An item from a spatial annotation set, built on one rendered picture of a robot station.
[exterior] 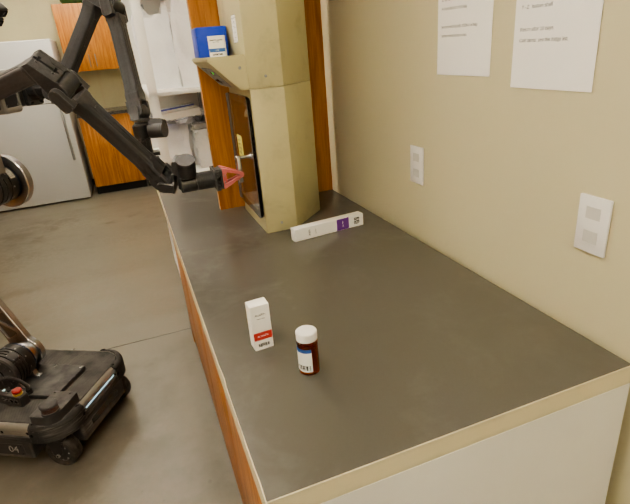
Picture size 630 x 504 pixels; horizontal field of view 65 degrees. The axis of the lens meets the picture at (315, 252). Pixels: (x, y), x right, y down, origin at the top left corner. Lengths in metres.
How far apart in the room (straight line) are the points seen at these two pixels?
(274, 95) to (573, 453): 1.22
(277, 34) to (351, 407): 1.12
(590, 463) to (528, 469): 0.17
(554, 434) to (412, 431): 0.29
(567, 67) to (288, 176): 0.91
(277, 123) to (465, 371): 0.99
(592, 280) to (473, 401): 0.37
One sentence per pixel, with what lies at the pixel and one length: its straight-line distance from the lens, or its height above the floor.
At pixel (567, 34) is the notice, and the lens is 1.11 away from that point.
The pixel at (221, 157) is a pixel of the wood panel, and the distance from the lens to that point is 1.97.
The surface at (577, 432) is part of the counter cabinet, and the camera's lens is 1.08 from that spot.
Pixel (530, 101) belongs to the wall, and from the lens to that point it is 1.17.
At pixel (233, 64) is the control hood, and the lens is 1.58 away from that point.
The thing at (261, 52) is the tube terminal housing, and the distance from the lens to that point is 1.60.
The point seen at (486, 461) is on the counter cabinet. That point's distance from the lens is 0.95.
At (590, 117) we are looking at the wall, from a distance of 1.07.
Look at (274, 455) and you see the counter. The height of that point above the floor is 0.94.
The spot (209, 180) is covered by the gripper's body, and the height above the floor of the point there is 1.15.
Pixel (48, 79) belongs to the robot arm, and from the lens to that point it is 1.53.
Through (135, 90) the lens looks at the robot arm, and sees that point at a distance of 2.00.
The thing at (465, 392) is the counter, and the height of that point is 0.94.
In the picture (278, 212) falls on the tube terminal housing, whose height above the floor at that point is 1.01.
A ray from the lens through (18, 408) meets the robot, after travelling 2.45.
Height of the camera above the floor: 1.52
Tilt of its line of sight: 23 degrees down
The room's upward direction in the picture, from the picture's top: 5 degrees counter-clockwise
